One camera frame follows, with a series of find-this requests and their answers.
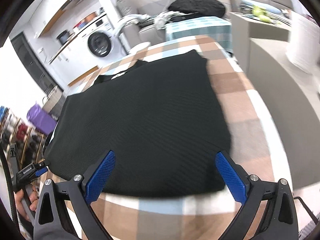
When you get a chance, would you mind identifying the black knit sweater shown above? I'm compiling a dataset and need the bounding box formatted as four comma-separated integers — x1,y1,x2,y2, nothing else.
44,50,231,197

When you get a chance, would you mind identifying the white grey clothes pile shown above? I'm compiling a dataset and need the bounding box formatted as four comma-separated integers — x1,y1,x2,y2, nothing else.
113,11,185,36

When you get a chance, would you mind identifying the person's left hand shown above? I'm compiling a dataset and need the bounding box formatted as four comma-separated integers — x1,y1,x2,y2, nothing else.
14,185,39,221

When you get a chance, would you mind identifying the wooden shoe rack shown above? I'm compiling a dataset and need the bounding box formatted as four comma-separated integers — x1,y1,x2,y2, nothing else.
1,106,46,168

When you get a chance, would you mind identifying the plaid checkered tablecloth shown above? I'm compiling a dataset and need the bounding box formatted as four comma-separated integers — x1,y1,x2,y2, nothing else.
39,35,293,240

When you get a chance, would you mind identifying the purple bag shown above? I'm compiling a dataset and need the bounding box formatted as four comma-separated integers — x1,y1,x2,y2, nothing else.
27,104,57,135

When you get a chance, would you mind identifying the woven laundry basket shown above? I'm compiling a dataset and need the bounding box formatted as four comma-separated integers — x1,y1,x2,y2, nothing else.
42,86,66,118

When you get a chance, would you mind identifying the white front-load washing machine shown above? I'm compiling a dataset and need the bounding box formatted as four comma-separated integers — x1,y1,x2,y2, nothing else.
76,14,127,65

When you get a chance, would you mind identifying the black cooking pot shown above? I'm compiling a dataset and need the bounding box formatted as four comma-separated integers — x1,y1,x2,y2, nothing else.
56,30,71,46

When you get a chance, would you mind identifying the white paper towel roll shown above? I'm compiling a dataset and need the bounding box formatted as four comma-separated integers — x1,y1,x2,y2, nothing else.
286,11,319,74

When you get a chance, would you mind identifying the blue plaid side table cloth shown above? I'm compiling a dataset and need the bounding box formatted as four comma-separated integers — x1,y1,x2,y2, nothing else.
165,16,233,53

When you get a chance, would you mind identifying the grey sofa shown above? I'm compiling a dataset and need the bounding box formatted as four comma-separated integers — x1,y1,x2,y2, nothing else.
116,0,171,48

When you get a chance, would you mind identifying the green toy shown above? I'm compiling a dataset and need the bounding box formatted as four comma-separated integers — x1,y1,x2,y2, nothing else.
252,5,273,23

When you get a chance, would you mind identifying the black quilted jacket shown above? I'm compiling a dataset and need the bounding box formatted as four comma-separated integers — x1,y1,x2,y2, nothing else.
168,0,226,18

